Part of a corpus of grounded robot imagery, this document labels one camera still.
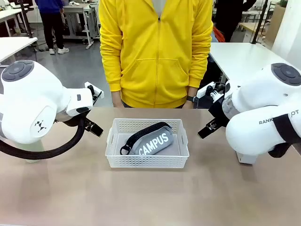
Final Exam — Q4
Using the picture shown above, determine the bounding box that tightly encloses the white rectangular box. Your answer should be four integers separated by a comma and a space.
236, 150, 258, 165

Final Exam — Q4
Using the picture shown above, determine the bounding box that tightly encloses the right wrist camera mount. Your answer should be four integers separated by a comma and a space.
197, 81, 228, 104

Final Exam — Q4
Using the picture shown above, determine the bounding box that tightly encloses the small white desk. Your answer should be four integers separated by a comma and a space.
0, 8, 23, 37

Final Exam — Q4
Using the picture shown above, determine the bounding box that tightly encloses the black left arm cable sleeve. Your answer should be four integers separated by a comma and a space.
0, 117, 86, 161

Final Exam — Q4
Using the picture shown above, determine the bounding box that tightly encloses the black arm cable sleeve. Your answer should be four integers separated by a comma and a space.
0, 117, 86, 161
267, 114, 301, 159

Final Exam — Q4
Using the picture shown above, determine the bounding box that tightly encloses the black slanted pole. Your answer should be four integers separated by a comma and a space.
251, 0, 270, 45

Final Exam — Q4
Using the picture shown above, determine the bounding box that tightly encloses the person right hand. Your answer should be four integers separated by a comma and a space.
111, 91, 125, 108

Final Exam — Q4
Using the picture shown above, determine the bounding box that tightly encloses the person in blue top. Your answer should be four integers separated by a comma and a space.
35, 0, 70, 55

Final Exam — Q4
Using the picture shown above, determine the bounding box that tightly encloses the black metal stand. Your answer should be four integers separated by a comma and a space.
20, 0, 34, 39

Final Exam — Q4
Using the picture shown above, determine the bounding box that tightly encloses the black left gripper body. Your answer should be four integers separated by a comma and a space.
55, 109, 92, 128

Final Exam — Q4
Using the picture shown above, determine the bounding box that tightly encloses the person in black clothes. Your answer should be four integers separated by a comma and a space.
215, 0, 257, 43

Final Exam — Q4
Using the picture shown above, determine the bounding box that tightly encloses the orange fabric item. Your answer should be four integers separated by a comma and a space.
213, 26, 226, 43

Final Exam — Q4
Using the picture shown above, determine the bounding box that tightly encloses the grey height adjustable desk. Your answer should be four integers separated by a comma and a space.
62, 1, 101, 50

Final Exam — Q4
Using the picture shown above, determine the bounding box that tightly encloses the brown cardboard panel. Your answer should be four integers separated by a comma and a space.
267, 4, 286, 47

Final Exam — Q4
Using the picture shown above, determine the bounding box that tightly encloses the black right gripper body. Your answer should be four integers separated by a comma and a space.
208, 95, 230, 127

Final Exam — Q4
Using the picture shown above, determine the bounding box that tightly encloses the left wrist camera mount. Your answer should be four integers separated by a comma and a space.
84, 81, 104, 107

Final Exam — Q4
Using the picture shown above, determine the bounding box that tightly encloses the person in yellow hoodie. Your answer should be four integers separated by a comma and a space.
98, 0, 214, 109

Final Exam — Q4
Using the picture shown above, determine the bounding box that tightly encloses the wooden top desk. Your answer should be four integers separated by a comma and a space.
238, 22, 267, 43

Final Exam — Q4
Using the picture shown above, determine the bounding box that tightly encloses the white table with metal legs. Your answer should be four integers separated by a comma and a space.
0, 36, 39, 65

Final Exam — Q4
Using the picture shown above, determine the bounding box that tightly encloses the white perforated plastic basket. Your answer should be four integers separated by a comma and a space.
105, 118, 190, 169

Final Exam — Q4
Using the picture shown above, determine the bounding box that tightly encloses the grey campus pencil case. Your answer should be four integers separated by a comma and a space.
119, 121, 174, 156

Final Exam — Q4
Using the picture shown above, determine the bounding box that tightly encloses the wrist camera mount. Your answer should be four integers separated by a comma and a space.
197, 81, 228, 104
84, 81, 104, 107

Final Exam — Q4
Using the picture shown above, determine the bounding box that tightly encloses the black right arm cable sleeve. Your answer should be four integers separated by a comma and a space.
267, 114, 301, 159

